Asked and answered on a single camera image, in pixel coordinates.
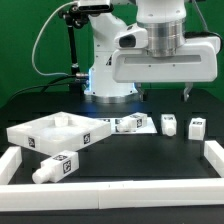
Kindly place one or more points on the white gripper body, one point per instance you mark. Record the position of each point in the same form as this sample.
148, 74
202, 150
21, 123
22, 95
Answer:
194, 61

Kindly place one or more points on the white marker sheet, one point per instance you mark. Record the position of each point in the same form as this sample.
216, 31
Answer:
148, 129

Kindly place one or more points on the white U-shaped obstacle fence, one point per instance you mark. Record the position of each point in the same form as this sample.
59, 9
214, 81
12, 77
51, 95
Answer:
107, 195

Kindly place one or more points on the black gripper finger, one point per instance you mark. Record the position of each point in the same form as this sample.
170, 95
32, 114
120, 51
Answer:
140, 90
187, 90

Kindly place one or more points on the white square table top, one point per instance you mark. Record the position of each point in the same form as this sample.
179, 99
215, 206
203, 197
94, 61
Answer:
58, 132

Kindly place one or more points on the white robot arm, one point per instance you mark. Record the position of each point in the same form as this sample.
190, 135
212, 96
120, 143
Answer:
154, 49

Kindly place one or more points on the white camera on mount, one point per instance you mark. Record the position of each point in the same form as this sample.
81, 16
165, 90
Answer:
93, 5

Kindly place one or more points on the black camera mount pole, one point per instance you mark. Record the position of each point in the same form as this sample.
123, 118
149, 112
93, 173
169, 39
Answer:
74, 19

